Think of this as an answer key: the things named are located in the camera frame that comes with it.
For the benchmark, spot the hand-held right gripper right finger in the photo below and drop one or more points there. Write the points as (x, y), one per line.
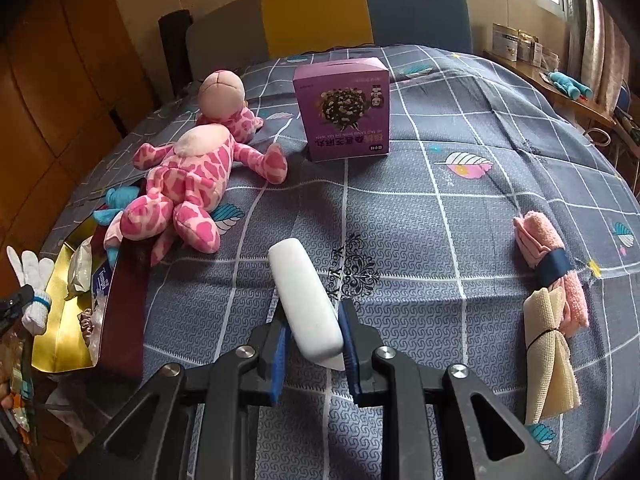
(350, 357)

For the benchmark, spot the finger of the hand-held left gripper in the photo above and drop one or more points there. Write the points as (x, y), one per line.
(10, 305)

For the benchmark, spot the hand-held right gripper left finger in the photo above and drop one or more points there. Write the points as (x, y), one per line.
(277, 362)

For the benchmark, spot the white knit glove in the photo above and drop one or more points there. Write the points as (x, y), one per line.
(32, 315)

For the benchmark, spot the gold cardboard box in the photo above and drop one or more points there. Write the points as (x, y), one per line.
(55, 340)

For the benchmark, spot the white sponge block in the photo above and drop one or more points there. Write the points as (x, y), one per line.
(305, 295)

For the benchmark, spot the pink towel with blue band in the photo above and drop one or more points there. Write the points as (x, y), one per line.
(542, 237)

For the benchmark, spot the white plastic packet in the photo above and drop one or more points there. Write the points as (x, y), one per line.
(80, 270)

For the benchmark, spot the pink scrunchie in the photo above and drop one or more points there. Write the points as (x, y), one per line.
(90, 327)

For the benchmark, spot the blue tissue packet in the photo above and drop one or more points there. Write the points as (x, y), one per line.
(104, 282)

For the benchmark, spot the teal plush toy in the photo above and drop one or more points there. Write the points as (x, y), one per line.
(570, 85)
(117, 200)

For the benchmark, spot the grey checked bed sheet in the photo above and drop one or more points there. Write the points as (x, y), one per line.
(425, 210)

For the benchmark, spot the beige cloth with black band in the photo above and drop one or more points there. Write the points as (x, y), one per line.
(545, 370)

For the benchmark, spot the large pink spotted plush toy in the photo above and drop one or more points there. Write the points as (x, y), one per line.
(195, 175)

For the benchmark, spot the wooden wardrobe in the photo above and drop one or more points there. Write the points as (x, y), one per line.
(60, 85)

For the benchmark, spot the purple printed carton box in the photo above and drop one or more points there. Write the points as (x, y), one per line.
(340, 110)

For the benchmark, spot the yellow and blue headboard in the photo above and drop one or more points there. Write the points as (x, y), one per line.
(315, 15)

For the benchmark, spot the wooden desk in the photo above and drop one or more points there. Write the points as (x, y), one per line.
(595, 115)

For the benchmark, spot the white round tin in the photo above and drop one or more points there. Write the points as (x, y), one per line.
(506, 42)

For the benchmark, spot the pale curtain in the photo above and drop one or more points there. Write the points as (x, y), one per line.
(600, 35)

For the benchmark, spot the black post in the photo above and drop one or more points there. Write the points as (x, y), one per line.
(175, 45)

